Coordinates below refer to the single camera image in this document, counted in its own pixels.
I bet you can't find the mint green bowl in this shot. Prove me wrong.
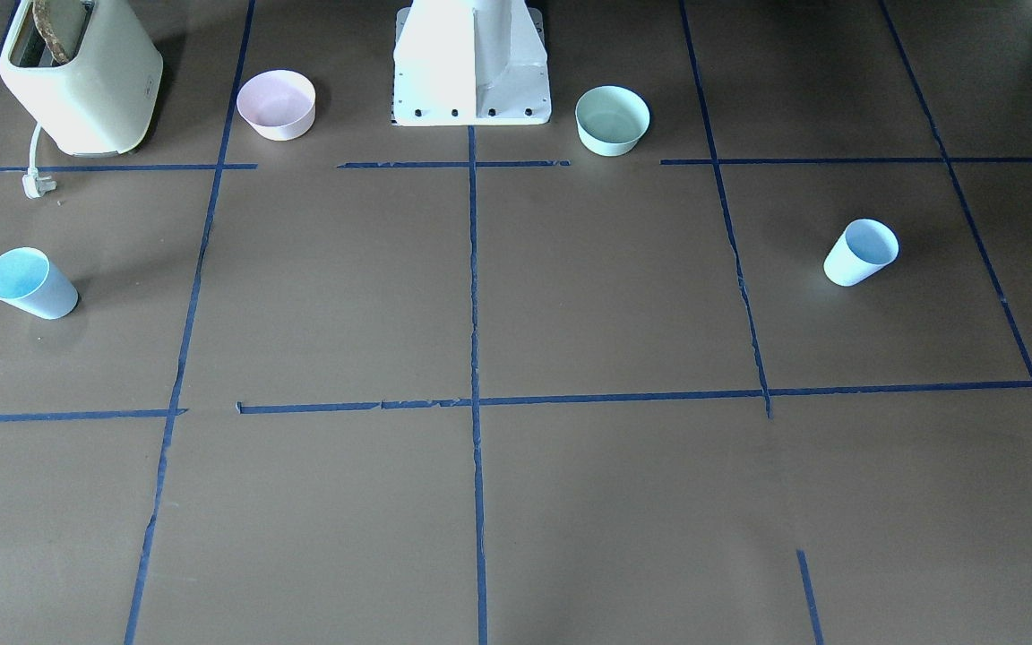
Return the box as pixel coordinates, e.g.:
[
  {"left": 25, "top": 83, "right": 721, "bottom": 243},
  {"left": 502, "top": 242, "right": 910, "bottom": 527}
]
[{"left": 574, "top": 85, "right": 651, "bottom": 158}]

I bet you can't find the white toaster power cable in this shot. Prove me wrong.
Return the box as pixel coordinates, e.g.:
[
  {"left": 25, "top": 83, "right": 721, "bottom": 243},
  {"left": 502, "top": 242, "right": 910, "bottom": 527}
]
[{"left": 22, "top": 123, "right": 58, "bottom": 200}]

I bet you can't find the pink bowl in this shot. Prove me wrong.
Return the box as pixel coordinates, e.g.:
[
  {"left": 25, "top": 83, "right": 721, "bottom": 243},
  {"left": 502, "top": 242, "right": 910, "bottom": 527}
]
[{"left": 235, "top": 69, "right": 318, "bottom": 142}]

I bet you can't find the cream white toaster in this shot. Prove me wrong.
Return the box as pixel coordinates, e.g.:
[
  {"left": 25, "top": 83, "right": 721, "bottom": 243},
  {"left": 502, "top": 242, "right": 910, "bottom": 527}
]
[{"left": 0, "top": 1, "right": 163, "bottom": 158}]

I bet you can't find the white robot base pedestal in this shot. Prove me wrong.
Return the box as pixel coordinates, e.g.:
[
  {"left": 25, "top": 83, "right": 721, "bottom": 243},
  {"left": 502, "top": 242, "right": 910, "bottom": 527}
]
[{"left": 391, "top": 1, "right": 553, "bottom": 127}]

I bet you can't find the light blue cup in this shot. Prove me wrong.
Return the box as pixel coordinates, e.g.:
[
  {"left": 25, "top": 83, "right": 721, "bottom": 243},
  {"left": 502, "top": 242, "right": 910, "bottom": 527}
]
[
  {"left": 0, "top": 246, "right": 80, "bottom": 320},
  {"left": 823, "top": 218, "right": 900, "bottom": 287}
]

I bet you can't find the toast slice in toaster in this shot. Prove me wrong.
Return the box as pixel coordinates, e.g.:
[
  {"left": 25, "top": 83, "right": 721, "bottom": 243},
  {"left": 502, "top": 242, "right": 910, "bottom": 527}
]
[{"left": 31, "top": 1, "right": 85, "bottom": 65}]

